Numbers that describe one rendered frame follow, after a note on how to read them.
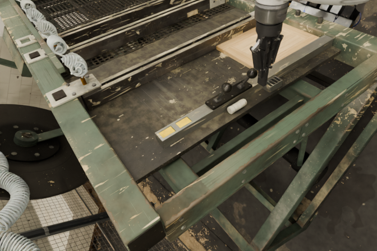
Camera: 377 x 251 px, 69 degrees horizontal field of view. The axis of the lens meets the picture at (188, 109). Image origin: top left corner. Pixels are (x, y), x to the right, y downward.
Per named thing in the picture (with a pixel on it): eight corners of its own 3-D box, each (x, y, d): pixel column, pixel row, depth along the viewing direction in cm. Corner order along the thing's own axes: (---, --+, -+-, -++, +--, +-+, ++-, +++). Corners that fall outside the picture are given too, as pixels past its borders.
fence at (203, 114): (331, 45, 130) (334, 38, 127) (164, 148, 94) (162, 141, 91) (322, 42, 133) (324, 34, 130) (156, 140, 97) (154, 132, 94)
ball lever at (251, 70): (246, 89, 108) (261, 72, 96) (239, 93, 106) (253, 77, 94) (240, 82, 108) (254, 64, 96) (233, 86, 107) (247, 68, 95)
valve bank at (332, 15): (377, 14, 144) (366, -1, 127) (361, 40, 148) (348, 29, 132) (298, -9, 175) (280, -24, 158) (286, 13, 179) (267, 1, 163)
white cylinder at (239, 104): (231, 115, 102) (247, 106, 105) (231, 110, 100) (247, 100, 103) (226, 111, 104) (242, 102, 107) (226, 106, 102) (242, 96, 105)
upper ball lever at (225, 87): (223, 103, 103) (236, 87, 91) (215, 107, 102) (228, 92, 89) (217, 95, 104) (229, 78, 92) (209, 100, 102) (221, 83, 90)
